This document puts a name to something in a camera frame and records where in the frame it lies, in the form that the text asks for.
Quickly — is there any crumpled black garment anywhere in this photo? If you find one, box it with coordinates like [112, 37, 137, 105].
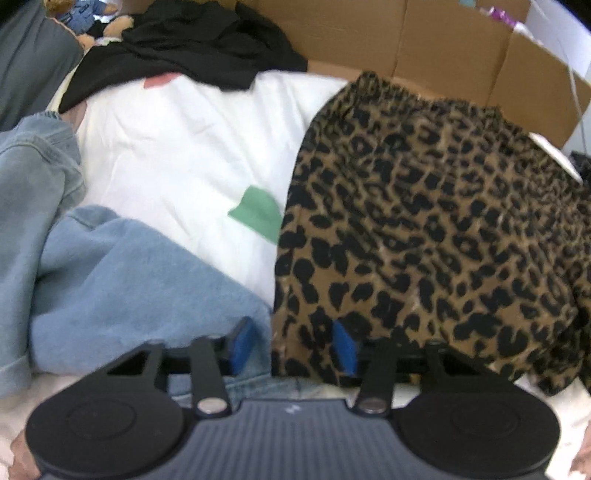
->
[58, 0, 309, 114]

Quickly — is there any purple packet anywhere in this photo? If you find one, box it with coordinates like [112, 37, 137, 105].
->
[478, 4, 514, 27]

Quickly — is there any leopard print garment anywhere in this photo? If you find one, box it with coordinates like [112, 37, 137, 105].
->
[270, 70, 591, 398]

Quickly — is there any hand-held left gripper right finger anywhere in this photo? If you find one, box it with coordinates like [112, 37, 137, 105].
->
[332, 320, 468, 415]

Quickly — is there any light blue denim garment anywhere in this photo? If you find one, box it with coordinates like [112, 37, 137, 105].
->
[0, 111, 278, 402]

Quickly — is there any brown cardboard sheet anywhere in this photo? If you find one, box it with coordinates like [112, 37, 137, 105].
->
[217, 0, 591, 148]

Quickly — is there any teddy bear in blue uniform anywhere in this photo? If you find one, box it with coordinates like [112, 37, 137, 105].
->
[44, 0, 134, 49]

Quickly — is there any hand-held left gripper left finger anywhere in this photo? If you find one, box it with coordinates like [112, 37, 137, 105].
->
[104, 316, 256, 417]

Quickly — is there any cream bear print blanket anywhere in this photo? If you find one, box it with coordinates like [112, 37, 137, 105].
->
[0, 69, 591, 480]

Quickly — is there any dark grey pillow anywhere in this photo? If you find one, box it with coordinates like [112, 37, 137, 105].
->
[0, 0, 84, 132]

